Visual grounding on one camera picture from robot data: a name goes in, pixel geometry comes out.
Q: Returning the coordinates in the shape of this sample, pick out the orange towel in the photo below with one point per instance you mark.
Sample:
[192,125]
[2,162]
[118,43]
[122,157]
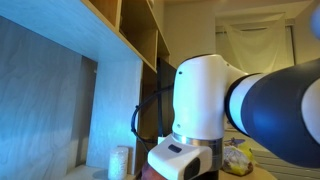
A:
[148,173]

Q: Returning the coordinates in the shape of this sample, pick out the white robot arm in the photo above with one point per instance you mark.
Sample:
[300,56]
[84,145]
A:
[279,110]

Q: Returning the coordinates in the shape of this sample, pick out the dark monitor screen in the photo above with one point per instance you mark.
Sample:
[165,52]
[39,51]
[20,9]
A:
[165,81]

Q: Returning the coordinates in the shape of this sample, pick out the white cylindrical lamp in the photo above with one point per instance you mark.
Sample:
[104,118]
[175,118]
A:
[118,162]

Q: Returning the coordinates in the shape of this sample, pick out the wooden shelf unit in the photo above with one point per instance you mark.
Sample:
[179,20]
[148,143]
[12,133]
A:
[67,78]

